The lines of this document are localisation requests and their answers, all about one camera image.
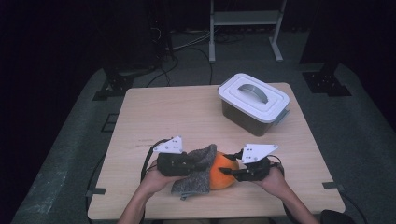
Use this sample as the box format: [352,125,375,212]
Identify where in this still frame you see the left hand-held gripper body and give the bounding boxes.
[152,135,198,177]

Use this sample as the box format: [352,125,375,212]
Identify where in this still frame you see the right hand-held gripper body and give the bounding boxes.
[233,143,279,183]

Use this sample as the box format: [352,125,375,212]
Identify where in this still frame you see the orange plush toy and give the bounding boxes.
[208,151,241,190]

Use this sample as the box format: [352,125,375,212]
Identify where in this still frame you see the grey knitted cloth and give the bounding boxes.
[170,143,219,201]

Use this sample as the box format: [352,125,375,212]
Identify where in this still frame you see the dark clear storage box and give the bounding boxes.
[219,97,291,138]

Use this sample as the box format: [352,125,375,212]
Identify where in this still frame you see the white box lid grey handle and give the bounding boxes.
[217,73,291,124]

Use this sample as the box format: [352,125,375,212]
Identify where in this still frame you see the person's right hand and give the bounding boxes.
[253,164,290,199]

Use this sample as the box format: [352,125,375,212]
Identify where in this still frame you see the person's left hand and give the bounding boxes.
[139,160,185,197]

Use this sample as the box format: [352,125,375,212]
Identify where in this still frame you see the black tape strip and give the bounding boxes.
[85,188,107,198]
[321,181,346,191]

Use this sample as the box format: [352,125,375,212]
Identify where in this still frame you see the black tape square outline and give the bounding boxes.
[100,113,120,133]

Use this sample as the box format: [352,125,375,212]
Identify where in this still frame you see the black rounded object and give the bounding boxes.
[319,208,357,224]

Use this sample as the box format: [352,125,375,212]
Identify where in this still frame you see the black stand base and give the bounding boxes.
[298,59,353,97]
[92,66,157,102]

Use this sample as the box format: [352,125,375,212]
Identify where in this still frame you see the white metal stand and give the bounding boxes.
[208,0,288,64]

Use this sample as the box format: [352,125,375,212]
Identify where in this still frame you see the right hand-held gripper cable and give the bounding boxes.
[266,154,286,175]

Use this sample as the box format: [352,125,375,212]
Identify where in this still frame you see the hand-held gripper cable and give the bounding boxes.
[139,138,171,183]
[266,154,286,175]

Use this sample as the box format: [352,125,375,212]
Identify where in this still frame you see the left hand-held gripper cable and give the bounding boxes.
[139,138,171,183]

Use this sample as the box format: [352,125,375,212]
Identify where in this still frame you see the black cable beside table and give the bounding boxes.
[338,188,370,224]
[85,153,106,224]

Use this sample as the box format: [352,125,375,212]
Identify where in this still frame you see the black floor cable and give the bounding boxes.
[182,46,215,86]
[145,46,180,89]

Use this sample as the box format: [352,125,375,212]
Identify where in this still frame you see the grey floor cables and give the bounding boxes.
[172,30,213,51]

